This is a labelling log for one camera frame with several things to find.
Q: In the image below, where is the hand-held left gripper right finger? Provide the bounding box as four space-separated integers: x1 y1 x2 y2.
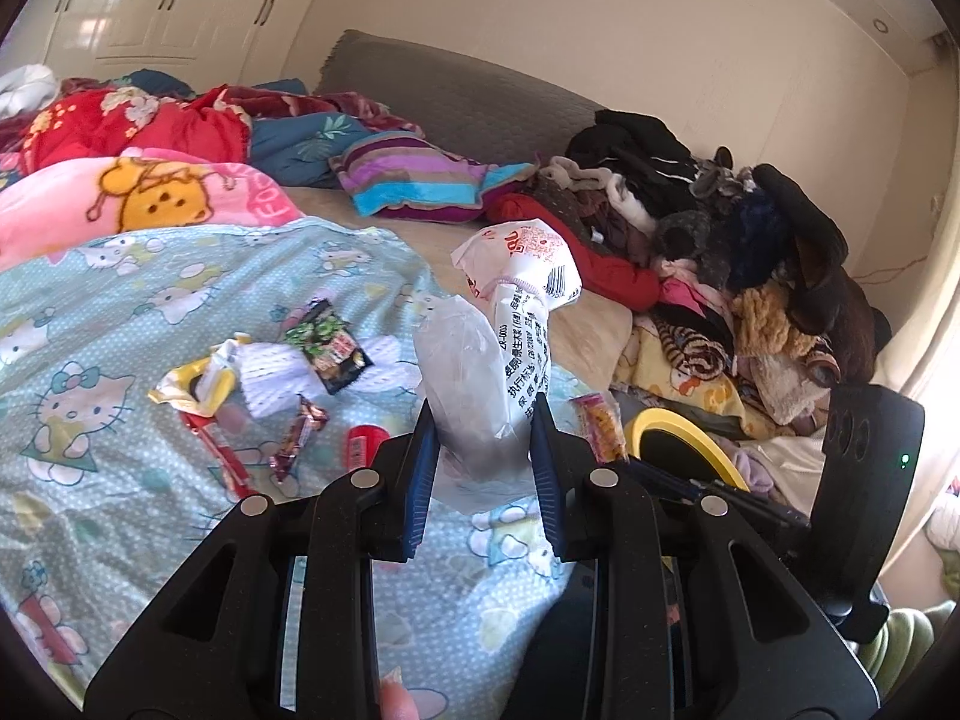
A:
529 394 878 720

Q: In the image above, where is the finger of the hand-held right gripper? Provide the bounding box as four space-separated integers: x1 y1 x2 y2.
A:
679 480 812 537
628 456 751 502

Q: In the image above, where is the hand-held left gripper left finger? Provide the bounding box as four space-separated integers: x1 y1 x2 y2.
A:
82 399 443 720

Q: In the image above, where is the white printed plastic bag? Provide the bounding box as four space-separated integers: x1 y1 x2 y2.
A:
414 217 584 515

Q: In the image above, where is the brown candy bar wrapper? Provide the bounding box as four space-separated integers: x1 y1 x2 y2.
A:
268 394 331 482

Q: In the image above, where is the white foam fruit net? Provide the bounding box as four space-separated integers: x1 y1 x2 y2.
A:
236 341 320 421

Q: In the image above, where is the red thin wrapper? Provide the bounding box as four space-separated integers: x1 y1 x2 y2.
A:
176 409 256 500

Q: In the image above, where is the person's left hand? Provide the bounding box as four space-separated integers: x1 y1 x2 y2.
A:
379 679 418 720

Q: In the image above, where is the lavender sweater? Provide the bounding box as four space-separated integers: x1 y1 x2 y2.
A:
731 442 773 496

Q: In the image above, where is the small red packet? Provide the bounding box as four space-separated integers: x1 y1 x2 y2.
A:
346 424 391 470

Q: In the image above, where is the orange snack packet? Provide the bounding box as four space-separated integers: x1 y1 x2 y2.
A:
570 394 627 464

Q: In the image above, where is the yellow cartoon print blanket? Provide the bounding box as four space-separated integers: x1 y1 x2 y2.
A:
622 330 751 436

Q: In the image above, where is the tiger striped garment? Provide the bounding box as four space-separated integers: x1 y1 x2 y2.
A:
656 322 740 383

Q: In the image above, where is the cream fleece garment brown cuff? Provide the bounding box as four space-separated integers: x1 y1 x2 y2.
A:
742 337 845 425

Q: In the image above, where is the black and green snack packet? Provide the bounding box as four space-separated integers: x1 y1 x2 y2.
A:
283 298 374 395

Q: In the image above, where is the green ribbed cushion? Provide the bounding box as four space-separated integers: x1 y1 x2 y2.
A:
851 604 942 698

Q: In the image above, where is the tan fuzzy garment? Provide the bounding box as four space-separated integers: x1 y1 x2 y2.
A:
731 285 815 361

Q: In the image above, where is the pink garment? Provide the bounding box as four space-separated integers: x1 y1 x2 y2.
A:
660 259 732 316

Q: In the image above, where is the red garment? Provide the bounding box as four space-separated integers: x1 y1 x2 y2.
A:
487 193 665 312

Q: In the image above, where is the yellow crumpled wrapper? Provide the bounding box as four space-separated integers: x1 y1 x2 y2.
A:
148 334 241 417

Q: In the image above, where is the grey fuzzy garment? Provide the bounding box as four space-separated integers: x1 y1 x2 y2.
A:
652 210 751 286

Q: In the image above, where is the black plush garment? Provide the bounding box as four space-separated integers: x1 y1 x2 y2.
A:
750 163 893 383

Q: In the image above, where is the dark blue fuzzy garment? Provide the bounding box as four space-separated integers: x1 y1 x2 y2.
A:
724 187 788 286

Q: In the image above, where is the maroon garment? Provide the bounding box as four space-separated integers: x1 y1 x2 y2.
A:
540 180 653 263

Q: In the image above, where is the white fleece garment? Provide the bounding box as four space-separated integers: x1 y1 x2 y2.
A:
607 172 661 237

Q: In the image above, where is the striped purple pillow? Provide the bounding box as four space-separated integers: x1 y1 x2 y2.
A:
330 131 537 226

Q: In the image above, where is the light blue cat print blanket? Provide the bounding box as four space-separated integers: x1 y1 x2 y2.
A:
0 217 593 720

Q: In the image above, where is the blue floral quilt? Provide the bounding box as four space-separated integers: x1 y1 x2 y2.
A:
247 111 376 190

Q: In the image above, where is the dark red patterned blanket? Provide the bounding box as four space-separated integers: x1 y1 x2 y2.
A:
225 86 425 140

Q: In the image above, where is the grey headboard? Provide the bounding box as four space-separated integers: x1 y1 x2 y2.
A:
315 30 608 166

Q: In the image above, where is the red floral quilt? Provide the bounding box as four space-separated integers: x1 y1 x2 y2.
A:
19 86 252 177

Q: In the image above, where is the pink bear print blanket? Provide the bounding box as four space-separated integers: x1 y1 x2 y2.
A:
0 148 305 271

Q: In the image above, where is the white wardrobe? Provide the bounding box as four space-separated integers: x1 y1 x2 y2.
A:
45 0 331 87

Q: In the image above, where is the white cloth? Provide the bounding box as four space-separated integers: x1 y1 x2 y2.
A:
0 64 59 119

